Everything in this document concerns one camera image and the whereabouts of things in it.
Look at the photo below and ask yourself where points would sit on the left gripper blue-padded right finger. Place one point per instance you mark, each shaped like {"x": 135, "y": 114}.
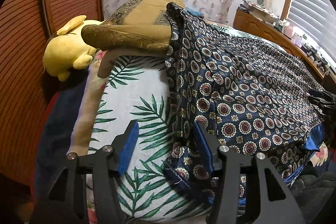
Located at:
{"x": 250, "y": 190}

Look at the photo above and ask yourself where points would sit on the gold patterned pillow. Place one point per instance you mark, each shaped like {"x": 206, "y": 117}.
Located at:
{"x": 138, "y": 24}

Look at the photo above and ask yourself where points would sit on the pink bottle on sideboard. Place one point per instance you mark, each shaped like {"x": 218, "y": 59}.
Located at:
{"x": 289, "y": 30}

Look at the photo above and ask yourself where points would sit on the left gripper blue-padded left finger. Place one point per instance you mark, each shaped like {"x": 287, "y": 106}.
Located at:
{"x": 66, "y": 201}

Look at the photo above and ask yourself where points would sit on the wooden sideboard cabinet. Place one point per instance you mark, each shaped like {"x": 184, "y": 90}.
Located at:
{"x": 245, "y": 22}

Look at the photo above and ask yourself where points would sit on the white zebra window blind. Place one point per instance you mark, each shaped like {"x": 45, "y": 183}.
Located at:
{"x": 316, "y": 19}

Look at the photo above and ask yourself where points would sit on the red-brown louvered wardrobe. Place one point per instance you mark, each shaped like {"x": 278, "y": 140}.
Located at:
{"x": 26, "y": 89}

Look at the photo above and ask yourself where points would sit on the navy patterned satin shirt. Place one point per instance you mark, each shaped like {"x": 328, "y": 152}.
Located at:
{"x": 249, "y": 94}

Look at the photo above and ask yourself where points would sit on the yellow Pikachu plush toy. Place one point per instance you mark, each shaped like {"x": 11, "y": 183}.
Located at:
{"x": 67, "y": 50}

